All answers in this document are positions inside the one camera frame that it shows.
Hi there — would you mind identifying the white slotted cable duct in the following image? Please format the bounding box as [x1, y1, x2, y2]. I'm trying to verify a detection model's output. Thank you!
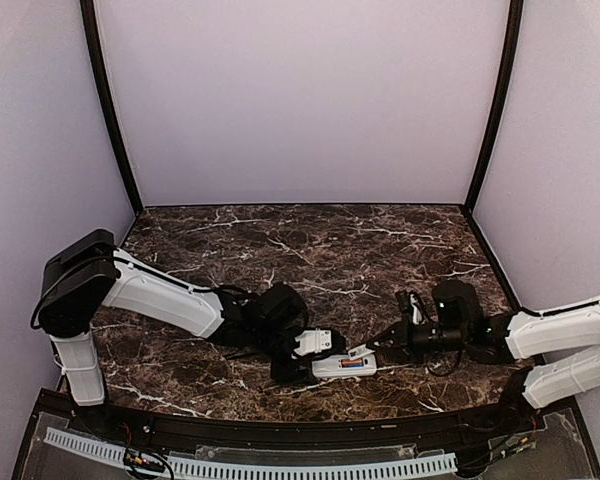
[44, 427, 457, 479]

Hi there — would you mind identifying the black front rail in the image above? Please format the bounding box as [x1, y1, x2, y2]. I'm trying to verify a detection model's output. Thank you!
[34, 389, 556, 450]

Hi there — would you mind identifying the white remote control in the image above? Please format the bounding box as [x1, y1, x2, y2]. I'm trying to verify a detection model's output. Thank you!
[311, 353, 377, 379]

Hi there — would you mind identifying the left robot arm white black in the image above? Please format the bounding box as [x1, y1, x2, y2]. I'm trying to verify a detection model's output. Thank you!
[31, 229, 320, 436]

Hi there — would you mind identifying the left black frame post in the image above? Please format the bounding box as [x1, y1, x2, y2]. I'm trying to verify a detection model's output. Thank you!
[79, 0, 144, 217]

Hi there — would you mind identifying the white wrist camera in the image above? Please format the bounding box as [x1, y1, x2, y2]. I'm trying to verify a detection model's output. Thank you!
[395, 290, 431, 325]
[292, 329, 346, 358]

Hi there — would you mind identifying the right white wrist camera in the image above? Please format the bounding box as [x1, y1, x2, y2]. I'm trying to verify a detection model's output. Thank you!
[395, 290, 431, 325]

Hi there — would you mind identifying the white battery cover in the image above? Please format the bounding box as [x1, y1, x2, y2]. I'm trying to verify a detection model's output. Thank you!
[348, 345, 373, 360]

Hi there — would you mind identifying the right black frame post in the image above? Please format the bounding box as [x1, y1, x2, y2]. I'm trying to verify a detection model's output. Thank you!
[463, 0, 524, 217]

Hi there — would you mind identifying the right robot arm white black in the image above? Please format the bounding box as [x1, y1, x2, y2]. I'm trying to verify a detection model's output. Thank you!
[348, 280, 600, 434]

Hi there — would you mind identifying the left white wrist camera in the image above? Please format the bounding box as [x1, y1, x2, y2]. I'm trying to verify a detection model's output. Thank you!
[292, 329, 346, 358]

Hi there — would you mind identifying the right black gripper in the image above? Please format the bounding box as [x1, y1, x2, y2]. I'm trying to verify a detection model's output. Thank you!
[367, 313, 469, 365]

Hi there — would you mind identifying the black frame post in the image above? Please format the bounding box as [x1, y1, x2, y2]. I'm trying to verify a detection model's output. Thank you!
[79, 0, 144, 217]
[463, 0, 524, 217]

